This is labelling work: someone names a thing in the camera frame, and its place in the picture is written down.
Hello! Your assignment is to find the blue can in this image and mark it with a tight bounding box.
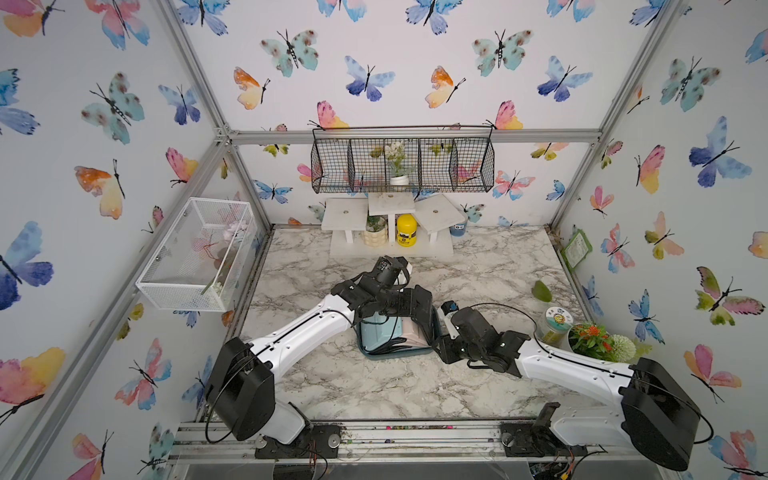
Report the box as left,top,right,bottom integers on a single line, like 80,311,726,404
449,221,467,237

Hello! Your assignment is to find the light blue calculator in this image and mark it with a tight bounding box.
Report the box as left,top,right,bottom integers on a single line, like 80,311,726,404
359,314,404,355

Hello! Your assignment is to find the white wooden riser shelf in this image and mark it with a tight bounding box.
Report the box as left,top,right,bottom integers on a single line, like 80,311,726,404
321,192,467,258

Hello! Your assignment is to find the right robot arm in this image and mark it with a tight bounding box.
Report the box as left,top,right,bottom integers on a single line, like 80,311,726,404
427,307,703,472

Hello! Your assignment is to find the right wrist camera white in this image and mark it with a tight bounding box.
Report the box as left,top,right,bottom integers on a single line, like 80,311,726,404
437,300,459,339

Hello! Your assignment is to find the small white flower pot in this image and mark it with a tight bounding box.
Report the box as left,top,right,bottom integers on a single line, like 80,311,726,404
384,140,410,187

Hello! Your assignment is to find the pink calculator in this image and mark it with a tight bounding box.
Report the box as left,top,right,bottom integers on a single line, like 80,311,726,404
399,317,429,348

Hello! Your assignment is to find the dark teal storage tray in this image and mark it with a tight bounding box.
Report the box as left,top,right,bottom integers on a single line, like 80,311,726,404
355,319,433,360

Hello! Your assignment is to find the black calculator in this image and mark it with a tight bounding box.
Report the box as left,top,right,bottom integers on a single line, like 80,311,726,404
411,285,435,346

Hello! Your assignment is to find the white mesh wall basket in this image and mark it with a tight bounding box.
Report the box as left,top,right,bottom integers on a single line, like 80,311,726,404
136,197,258,313

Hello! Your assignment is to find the green framed card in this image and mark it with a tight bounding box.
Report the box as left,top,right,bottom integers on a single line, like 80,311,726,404
561,229,593,271

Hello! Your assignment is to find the cream bubble plant pot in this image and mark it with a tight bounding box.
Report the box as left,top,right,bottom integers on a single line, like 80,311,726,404
363,215,388,248

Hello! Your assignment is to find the black wire wall basket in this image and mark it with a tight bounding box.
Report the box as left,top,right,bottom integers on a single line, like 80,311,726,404
310,127,495,196

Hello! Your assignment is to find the flower bouquet pot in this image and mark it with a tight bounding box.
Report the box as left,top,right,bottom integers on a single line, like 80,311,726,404
568,323,637,363

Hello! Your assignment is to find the round sticker roll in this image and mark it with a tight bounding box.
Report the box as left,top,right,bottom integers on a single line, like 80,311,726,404
538,306,574,347

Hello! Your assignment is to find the aluminium front rail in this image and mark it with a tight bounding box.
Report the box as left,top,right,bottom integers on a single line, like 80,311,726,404
169,417,645,466

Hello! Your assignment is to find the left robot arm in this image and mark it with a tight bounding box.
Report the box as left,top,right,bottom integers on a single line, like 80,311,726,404
204,256,435,445

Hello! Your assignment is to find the yellow plastic jar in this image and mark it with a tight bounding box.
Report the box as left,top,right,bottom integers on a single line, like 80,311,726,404
396,214,418,248

